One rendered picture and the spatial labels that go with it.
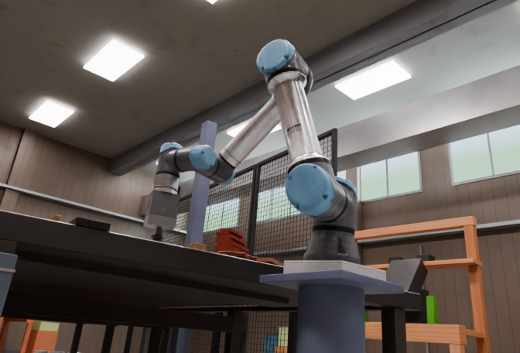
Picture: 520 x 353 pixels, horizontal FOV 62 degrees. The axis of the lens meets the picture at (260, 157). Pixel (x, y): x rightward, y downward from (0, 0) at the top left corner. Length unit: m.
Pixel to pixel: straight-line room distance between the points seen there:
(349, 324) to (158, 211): 0.63
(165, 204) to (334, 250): 0.53
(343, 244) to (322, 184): 0.19
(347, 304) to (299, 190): 0.30
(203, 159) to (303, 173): 0.37
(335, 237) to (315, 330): 0.24
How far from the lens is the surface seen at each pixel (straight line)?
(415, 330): 4.85
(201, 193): 3.50
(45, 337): 10.66
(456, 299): 8.38
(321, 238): 1.17
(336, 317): 1.12
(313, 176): 1.06
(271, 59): 1.27
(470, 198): 8.58
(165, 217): 1.35
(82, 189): 12.86
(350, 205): 1.19
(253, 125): 1.41
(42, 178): 12.57
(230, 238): 2.27
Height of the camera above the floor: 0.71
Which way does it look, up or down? 23 degrees up
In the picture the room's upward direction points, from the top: 5 degrees clockwise
